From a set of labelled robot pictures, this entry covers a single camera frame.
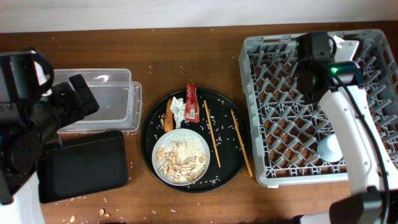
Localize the light blue cup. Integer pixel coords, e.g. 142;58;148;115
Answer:
317;134;343;162

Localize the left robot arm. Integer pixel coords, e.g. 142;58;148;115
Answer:
1;48;100;223

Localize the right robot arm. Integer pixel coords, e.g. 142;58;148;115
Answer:
293;32;397;223

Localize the grey dishwasher rack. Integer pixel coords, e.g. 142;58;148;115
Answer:
238;29;397;186

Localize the red snack wrapper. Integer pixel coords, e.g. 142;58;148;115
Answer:
185;83;200;123

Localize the black round tray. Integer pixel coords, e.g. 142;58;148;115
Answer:
141;88;251;193

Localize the crumpled white tissue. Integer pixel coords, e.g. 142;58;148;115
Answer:
170;96;186;129

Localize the orange carrot piece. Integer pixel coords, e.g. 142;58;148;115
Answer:
164;98;174;133

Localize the grey bowl with rice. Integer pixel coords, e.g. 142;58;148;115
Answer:
151;129;211;187

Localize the clear plastic bin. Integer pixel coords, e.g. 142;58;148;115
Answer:
54;68;142;134

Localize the black rectangular bin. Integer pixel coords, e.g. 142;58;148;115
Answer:
37;130;128;203

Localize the peanut on table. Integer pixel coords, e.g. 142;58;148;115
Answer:
70;215;76;223

